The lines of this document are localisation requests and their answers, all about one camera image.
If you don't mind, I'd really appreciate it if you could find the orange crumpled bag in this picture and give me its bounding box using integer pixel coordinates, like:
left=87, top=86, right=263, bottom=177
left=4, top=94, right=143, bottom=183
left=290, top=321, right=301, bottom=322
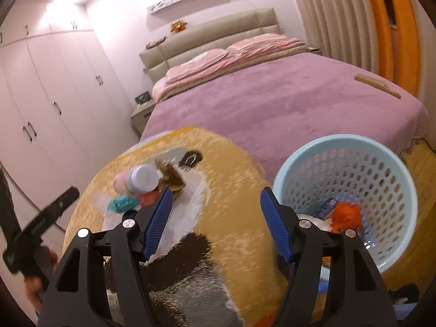
left=328, top=202, right=362, bottom=234

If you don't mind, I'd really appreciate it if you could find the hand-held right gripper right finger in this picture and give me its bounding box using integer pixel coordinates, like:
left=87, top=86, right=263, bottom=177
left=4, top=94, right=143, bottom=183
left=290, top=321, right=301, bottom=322
left=260, top=187, right=398, bottom=327

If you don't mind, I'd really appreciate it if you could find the dark floor cable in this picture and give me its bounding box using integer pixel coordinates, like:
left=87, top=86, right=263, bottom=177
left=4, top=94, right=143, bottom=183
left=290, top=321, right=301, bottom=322
left=413, top=138, right=436, bottom=153

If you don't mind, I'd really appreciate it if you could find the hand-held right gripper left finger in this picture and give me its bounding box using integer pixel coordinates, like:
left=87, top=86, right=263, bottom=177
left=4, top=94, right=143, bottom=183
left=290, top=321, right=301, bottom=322
left=37, top=187, right=174, bottom=327

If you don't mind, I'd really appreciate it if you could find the pink wrapper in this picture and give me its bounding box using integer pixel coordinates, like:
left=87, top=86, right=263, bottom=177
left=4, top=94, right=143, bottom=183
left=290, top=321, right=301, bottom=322
left=113, top=172, right=133, bottom=192

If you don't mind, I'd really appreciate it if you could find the person's left hand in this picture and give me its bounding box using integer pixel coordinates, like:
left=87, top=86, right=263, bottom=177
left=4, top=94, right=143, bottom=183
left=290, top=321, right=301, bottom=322
left=25, top=249, right=59, bottom=302

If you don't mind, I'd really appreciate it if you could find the teal snack packet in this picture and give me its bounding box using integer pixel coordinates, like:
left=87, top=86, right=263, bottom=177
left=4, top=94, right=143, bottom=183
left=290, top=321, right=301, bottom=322
left=107, top=194, right=139, bottom=214

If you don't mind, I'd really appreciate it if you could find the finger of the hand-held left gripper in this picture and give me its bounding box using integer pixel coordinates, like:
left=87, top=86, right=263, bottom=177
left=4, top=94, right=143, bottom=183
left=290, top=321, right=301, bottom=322
left=0, top=168, right=22, bottom=242
left=3, top=187, right=80, bottom=274

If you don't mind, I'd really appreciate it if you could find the beige nightstand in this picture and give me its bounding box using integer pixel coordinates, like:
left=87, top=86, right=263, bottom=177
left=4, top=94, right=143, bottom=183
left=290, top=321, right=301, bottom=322
left=130, top=104, right=158, bottom=135

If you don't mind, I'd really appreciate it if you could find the white crumpled paper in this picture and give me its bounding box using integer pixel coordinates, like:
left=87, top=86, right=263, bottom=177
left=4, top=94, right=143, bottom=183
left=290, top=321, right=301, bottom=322
left=296, top=213, right=333, bottom=233

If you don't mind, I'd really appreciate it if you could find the orange door frame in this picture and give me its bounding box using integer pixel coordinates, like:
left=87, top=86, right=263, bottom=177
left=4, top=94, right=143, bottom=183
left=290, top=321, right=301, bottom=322
left=360, top=0, right=427, bottom=98

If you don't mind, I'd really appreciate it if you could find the pink pillow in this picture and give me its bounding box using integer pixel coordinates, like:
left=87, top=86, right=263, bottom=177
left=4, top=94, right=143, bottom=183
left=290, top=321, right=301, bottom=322
left=186, top=48, right=228, bottom=66

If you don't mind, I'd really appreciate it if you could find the white pleated curtain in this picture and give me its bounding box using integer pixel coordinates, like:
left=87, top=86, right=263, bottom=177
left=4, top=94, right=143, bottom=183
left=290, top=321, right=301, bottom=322
left=284, top=0, right=383, bottom=74

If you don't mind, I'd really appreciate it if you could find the gold brown wrapper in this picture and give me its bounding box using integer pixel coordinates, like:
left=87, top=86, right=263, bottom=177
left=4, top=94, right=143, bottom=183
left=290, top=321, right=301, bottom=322
left=155, top=158, right=186, bottom=195

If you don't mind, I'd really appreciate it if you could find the clear plastic wrapper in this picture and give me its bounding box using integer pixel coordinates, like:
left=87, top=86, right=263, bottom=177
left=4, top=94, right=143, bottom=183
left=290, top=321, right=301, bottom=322
left=91, top=191, right=118, bottom=229

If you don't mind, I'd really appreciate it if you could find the light blue perforated basket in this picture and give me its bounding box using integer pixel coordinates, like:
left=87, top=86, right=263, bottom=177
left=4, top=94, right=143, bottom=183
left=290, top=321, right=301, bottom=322
left=272, top=134, right=419, bottom=275

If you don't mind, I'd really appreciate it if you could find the beige padded headboard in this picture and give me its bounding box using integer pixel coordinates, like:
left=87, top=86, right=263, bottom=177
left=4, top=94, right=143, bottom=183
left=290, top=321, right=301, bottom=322
left=139, top=8, right=289, bottom=84

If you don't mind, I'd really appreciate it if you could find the red wrapper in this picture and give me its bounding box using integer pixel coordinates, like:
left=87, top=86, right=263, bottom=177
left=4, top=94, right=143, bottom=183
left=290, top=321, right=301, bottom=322
left=138, top=191, right=161, bottom=209

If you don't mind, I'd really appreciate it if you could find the blue printed packet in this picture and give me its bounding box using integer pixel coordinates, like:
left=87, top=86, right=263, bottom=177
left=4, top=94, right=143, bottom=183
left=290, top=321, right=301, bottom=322
left=315, top=199, right=338, bottom=219

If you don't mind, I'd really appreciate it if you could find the silver foil wrapper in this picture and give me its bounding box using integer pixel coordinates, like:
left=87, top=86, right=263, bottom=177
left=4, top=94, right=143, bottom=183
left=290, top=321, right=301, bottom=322
left=158, top=147, right=186, bottom=164

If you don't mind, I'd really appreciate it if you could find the white wardrobe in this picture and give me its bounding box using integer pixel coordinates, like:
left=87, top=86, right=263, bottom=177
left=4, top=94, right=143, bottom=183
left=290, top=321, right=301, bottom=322
left=0, top=2, right=141, bottom=314

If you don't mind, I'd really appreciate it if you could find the wooden stick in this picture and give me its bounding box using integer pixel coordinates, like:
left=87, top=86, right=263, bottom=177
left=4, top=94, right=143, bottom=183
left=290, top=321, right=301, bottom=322
left=354, top=74, right=403, bottom=99

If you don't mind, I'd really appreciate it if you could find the bed with purple cover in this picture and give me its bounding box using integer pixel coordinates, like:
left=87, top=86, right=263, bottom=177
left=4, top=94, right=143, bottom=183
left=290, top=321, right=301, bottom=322
left=140, top=49, right=428, bottom=182

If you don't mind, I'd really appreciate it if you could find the yellow animal printed blanket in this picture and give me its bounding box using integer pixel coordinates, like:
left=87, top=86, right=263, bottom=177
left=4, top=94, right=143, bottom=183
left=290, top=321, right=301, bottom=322
left=63, top=127, right=328, bottom=327

